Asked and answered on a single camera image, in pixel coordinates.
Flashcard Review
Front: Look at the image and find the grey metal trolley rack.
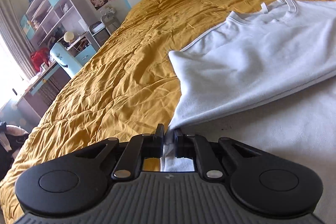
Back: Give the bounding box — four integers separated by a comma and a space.
89, 12, 121, 47

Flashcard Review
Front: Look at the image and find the beige striped curtain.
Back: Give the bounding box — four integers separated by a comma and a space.
1, 0, 36, 80

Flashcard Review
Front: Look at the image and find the mustard yellow quilt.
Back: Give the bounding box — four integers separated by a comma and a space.
1, 0, 333, 223

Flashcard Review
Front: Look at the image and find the round cream lamp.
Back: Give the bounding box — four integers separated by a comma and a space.
63, 31, 75, 43

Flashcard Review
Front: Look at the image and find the red bag on desk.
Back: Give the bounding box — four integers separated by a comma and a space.
30, 48, 50, 72

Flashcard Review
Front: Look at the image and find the white blue bookshelf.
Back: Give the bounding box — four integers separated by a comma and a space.
20, 0, 100, 51

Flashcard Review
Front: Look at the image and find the light blue desk chair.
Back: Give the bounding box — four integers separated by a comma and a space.
50, 42, 82, 79

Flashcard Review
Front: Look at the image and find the white Nevada sweatshirt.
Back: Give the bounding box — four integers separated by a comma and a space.
161, 0, 335, 223

